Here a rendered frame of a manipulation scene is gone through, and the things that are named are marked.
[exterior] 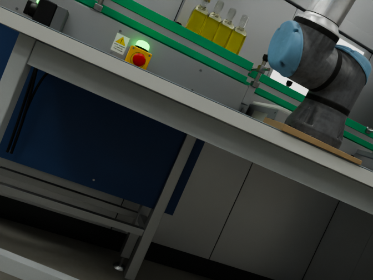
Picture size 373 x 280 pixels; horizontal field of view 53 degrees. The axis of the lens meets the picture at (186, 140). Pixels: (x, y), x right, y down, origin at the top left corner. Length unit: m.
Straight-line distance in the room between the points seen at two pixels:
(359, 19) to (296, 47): 1.17
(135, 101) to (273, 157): 0.36
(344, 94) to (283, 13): 0.86
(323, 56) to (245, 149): 0.28
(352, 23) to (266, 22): 0.44
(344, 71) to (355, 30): 1.03
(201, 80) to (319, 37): 0.53
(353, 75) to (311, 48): 0.14
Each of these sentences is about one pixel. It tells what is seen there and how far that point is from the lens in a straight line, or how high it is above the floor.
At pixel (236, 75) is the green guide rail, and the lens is 1.38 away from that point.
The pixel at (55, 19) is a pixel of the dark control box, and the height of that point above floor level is 0.79.
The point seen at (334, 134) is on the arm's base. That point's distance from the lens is 0.97.
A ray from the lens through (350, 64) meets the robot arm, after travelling 0.98.
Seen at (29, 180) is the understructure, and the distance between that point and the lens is 1.51.
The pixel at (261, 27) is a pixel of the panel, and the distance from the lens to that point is 1.71.
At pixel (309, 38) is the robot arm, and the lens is 0.90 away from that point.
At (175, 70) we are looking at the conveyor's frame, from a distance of 1.29.
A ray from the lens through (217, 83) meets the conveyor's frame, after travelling 1.33.
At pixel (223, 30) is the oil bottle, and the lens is 1.49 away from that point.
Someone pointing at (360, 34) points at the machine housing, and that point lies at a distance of 2.00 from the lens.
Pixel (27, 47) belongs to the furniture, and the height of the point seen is 0.69.
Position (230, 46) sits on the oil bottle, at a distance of 1.49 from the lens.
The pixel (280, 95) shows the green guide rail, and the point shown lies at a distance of 1.57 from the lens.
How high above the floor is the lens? 0.70
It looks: 4 degrees down
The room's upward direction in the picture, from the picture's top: 24 degrees clockwise
